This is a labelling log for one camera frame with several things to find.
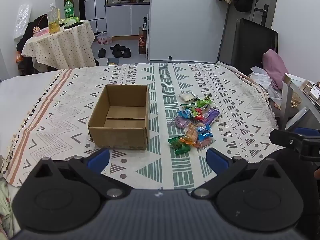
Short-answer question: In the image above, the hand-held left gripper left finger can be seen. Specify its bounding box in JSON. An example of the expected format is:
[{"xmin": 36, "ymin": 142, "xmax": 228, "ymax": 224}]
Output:
[{"xmin": 32, "ymin": 148, "xmax": 130, "ymax": 199}]

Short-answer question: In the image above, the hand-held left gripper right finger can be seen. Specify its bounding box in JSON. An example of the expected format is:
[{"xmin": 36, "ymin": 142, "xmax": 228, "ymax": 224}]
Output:
[{"xmin": 191, "ymin": 148, "xmax": 288, "ymax": 199}]

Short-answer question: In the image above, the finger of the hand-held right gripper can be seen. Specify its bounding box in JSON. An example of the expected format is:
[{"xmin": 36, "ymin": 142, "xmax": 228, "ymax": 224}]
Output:
[
  {"xmin": 269, "ymin": 129, "xmax": 320, "ymax": 161},
  {"xmin": 294, "ymin": 127, "xmax": 320, "ymax": 138}
]

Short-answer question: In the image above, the brown cardboard box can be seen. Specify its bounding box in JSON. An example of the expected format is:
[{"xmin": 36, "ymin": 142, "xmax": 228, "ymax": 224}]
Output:
[{"xmin": 87, "ymin": 84, "xmax": 150, "ymax": 150}]

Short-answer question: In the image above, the pile of snack packets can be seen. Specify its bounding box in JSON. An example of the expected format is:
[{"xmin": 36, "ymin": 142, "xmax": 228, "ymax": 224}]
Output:
[{"xmin": 168, "ymin": 90, "xmax": 222, "ymax": 155}]

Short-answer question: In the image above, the woven basket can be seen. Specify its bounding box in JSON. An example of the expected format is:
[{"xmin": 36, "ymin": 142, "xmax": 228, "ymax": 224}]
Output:
[{"xmin": 291, "ymin": 91, "xmax": 302, "ymax": 108}]

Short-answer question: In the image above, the white side table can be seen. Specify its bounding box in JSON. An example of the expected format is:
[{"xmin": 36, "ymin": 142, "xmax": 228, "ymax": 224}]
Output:
[{"xmin": 279, "ymin": 73, "xmax": 320, "ymax": 131}]

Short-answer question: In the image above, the patterned blanket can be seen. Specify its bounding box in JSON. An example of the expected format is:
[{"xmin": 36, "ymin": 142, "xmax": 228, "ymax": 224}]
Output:
[{"xmin": 0, "ymin": 62, "xmax": 279, "ymax": 190}]

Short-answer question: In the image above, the white plastic bag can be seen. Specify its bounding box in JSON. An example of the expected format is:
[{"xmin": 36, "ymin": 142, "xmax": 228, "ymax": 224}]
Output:
[{"xmin": 250, "ymin": 66, "xmax": 283, "ymax": 98}]

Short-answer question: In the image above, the pink cloth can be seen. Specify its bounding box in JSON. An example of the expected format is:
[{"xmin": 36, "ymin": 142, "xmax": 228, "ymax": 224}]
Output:
[{"xmin": 262, "ymin": 49, "xmax": 289, "ymax": 91}]

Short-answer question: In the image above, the white bed sheet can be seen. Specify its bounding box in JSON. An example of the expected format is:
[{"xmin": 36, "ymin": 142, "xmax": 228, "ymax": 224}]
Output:
[{"xmin": 0, "ymin": 70, "xmax": 61, "ymax": 155}]

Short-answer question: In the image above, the pale clothes heap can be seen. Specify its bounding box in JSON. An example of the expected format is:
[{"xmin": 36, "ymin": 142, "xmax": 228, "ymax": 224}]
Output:
[{"xmin": 0, "ymin": 155, "xmax": 21, "ymax": 238}]

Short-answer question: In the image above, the grey pole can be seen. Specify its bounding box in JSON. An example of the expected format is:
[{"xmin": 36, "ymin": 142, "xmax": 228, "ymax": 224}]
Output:
[{"xmin": 217, "ymin": 5, "xmax": 232, "ymax": 63}]

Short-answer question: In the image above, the round table dotted tablecloth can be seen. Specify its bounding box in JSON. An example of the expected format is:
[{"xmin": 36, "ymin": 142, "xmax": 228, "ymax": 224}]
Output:
[{"xmin": 21, "ymin": 20, "xmax": 97, "ymax": 72}]

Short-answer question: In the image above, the pink water bottle pack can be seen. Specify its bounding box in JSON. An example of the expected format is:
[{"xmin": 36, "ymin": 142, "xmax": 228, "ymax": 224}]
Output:
[{"xmin": 97, "ymin": 32, "xmax": 112, "ymax": 45}]

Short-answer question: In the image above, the black tray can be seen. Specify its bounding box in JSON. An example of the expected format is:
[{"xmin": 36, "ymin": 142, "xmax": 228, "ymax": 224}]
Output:
[{"xmin": 64, "ymin": 21, "xmax": 84, "ymax": 30}]

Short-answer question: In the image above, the green tissue pack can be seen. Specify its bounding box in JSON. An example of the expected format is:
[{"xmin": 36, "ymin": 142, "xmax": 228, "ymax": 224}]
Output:
[{"xmin": 64, "ymin": 17, "xmax": 80, "ymax": 27}]

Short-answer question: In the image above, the grey kitchen cabinet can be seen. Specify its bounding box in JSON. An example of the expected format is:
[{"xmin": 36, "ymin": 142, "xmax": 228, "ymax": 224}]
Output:
[{"xmin": 105, "ymin": 3, "xmax": 150, "ymax": 37}]

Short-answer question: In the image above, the clear bottle yellow liquid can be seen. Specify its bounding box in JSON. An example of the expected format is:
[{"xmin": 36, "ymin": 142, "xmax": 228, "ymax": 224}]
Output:
[{"xmin": 47, "ymin": 3, "xmax": 61, "ymax": 35}]

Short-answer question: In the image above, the black clothes pile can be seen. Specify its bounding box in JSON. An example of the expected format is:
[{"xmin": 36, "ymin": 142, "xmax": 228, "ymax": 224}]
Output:
[{"xmin": 16, "ymin": 14, "xmax": 50, "ymax": 75}]

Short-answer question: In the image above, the green soda bottle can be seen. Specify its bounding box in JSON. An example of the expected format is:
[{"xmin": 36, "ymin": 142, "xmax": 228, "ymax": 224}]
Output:
[{"xmin": 64, "ymin": 0, "xmax": 75, "ymax": 19}]

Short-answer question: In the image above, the black grid glass door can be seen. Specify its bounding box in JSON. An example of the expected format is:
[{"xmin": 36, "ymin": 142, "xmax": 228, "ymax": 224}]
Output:
[{"xmin": 79, "ymin": 0, "xmax": 107, "ymax": 33}]

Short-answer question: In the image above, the bubble wrap sheet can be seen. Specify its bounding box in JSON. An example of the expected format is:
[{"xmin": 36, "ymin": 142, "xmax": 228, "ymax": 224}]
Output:
[{"xmin": 14, "ymin": 3, "xmax": 32, "ymax": 40}]

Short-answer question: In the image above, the black door handle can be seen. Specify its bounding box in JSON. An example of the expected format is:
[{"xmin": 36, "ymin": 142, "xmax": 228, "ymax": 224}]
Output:
[{"xmin": 255, "ymin": 4, "xmax": 269, "ymax": 27}]

